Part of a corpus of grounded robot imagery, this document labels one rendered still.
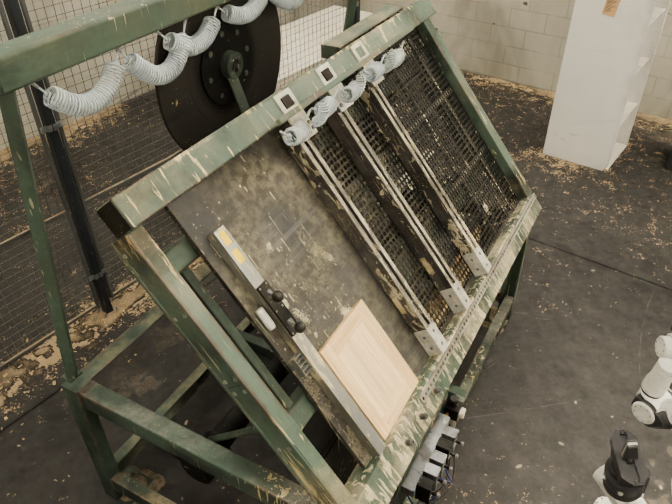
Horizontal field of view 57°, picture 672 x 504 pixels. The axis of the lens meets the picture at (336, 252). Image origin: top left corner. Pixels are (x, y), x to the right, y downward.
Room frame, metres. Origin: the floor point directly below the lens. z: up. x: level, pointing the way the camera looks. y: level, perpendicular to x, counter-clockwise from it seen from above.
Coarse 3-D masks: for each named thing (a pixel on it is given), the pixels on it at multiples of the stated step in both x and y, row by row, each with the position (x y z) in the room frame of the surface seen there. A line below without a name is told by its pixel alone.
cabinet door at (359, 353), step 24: (360, 312) 1.69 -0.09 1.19; (336, 336) 1.55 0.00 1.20; (360, 336) 1.61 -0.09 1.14; (384, 336) 1.67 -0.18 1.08; (336, 360) 1.48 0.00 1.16; (360, 360) 1.53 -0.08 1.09; (384, 360) 1.59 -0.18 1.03; (360, 384) 1.46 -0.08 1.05; (384, 384) 1.52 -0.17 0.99; (408, 384) 1.57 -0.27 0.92; (360, 408) 1.39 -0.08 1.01; (384, 408) 1.44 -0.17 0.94; (384, 432) 1.36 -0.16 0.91
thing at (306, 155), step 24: (288, 120) 2.02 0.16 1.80; (312, 120) 2.02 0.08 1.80; (312, 144) 2.06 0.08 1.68; (312, 168) 2.00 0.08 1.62; (336, 192) 1.97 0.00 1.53; (336, 216) 1.95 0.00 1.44; (360, 216) 1.96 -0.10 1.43; (360, 240) 1.90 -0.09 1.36; (384, 264) 1.86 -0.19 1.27; (384, 288) 1.85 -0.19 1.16; (408, 288) 1.85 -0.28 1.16; (408, 312) 1.80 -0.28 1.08; (432, 336) 1.75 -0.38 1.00
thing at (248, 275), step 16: (224, 256) 1.54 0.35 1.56; (240, 272) 1.52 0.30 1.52; (256, 272) 1.54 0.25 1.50; (288, 336) 1.44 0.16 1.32; (304, 336) 1.46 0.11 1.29; (304, 352) 1.41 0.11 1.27; (320, 368) 1.40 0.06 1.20; (320, 384) 1.38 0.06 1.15; (336, 384) 1.39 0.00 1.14; (336, 400) 1.35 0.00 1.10; (352, 400) 1.37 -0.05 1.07; (352, 416) 1.33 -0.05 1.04; (368, 432) 1.31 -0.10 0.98; (368, 448) 1.29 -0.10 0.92; (384, 448) 1.30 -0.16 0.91
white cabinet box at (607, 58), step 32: (576, 0) 5.08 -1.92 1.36; (608, 0) 4.93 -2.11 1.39; (640, 0) 4.80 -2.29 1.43; (576, 32) 5.04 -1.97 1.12; (608, 32) 4.90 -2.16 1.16; (640, 32) 4.76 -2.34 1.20; (576, 64) 5.01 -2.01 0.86; (608, 64) 4.86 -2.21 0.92; (640, 64) 5.07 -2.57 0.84; (576, 96) 4.97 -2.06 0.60; (608, 96) 4.82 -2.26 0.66; (640, 96) 5.20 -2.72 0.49; (576, 128) 4.93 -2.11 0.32; (608, 128) 4.78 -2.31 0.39; (576, 160) 4.89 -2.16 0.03; (608, 160) 4.74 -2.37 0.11
